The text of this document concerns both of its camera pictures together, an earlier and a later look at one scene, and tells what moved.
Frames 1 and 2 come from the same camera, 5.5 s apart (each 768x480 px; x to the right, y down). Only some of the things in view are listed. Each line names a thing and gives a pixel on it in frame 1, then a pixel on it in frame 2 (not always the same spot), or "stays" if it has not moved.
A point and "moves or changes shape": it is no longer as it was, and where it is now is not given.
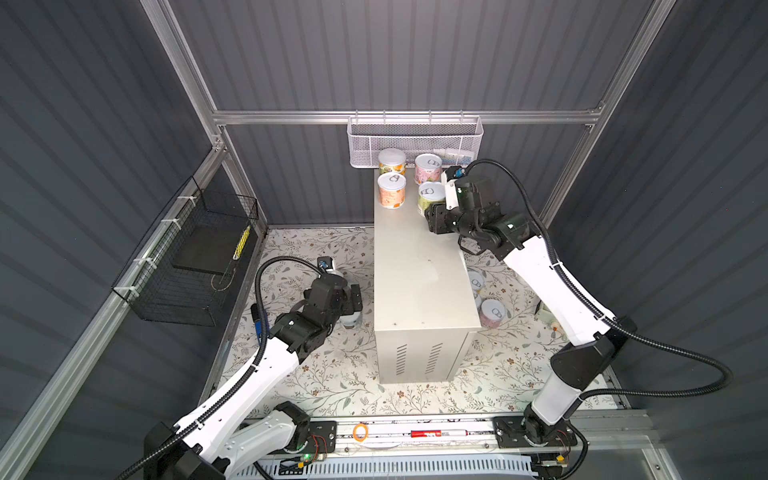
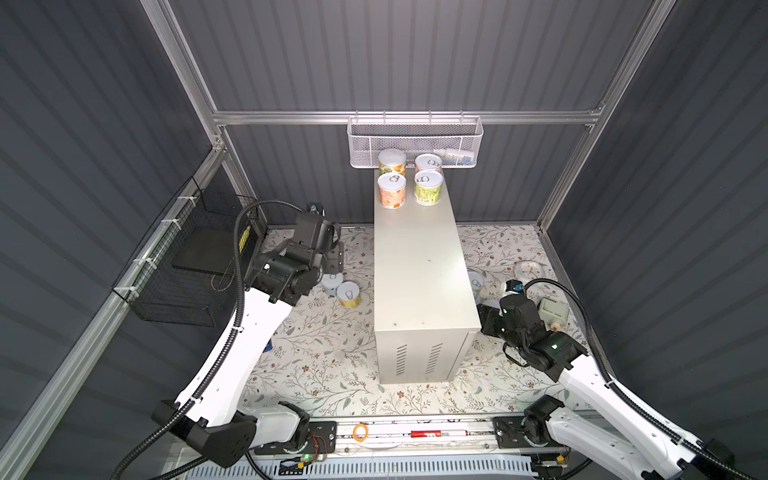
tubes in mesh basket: x=452 y=157 stays
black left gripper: x=350 y=300 → x=335 y=260
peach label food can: x=391 y=190 stays
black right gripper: x=435 y=217 → x=491 y=314
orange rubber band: x=358 y=439 stays
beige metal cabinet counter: x=425 y=314 stays
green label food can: x=429 y=194 moves or changes shape
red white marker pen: x=438 y=433 stays
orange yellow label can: x=392 y=160 stays
